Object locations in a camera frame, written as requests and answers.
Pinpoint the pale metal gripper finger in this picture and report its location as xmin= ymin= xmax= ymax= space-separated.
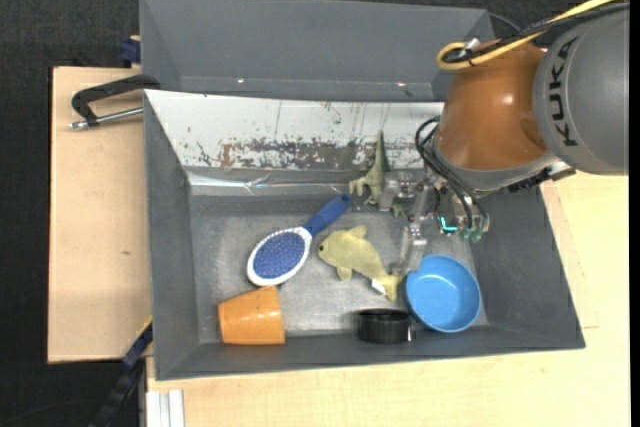
xmin=392 ymin=223 xmax=429 ymax=277
xmin=378 ymin=172 xmax=419 ymax=212

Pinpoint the green toy dinosaur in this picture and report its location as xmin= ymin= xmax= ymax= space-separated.
xmin=348 ymin=129 xmax=409 ymax=219

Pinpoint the blue plastic bowl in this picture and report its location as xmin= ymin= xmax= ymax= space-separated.
xmin=403 ymin=253 xmax=483 ymax=334

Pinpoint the yellow-green plush fish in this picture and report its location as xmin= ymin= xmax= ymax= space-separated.
xmin=317 ymin=224 xmax=406 ymax=304

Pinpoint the black round container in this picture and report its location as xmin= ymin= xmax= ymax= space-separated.
xmin=356 ymin=308 xmax=414 ymax=345

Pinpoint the blue and white hairbrush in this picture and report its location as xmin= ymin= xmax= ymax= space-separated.
xmin=246 ymin=193 xmax=352 ymax=289

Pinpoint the orange plastic cup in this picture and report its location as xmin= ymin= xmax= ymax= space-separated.
xmin=216 ymin=284 xmax=287 ymax=346

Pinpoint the grey metal bin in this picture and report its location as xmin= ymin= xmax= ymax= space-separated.
xmin=138 ymin=0 xmax=587 ymax=381

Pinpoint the pale wood board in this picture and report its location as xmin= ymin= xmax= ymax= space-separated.
xmin=47 ymin=66 xmax=154 ymax=364

